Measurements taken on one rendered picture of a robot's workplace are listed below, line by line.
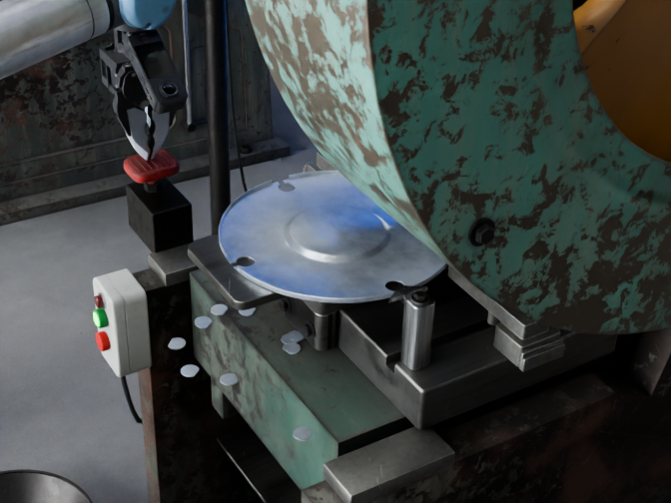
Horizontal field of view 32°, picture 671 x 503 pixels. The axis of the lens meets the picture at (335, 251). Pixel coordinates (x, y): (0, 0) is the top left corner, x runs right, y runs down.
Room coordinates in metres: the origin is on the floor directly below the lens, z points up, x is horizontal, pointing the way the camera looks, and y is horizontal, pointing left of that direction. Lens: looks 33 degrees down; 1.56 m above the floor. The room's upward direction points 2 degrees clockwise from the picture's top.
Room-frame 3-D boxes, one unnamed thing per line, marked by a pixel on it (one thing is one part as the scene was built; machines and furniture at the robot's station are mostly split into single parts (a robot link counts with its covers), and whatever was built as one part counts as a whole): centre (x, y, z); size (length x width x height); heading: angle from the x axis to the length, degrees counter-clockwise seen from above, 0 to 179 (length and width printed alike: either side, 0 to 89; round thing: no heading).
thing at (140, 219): (1.43, 0.25, 0.62); 0.10 x 0.06 x 0.20; 32
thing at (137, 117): (1.46, 0.29, 0.79); 0.06 x 0.03 x 0.09; 32
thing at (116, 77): (1.47, 0.28, 0.90); 0.09 x 0.08 x 0.12; 32
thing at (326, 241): (1.22, 0.00, 0.78); 0.29 x 0.29 x 0.01
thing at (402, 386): (1.29, -0.11, 0.68); 0.45 x 0.30 x 0.06; 32
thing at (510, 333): (1.15, -0.20, 0.76); 0.17 x 0.06 x 0.10; 32
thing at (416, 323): (1.07, -0.10, 0.75); 0.03 x 0.03 x 0.10; 32
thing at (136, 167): (1.45, 0.26, 0.71); 0.07 x 0.06 x 0.08; 122
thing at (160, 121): (1.47, 0.26, 0.79); 0.06 x 0.03 x 0.09; 32
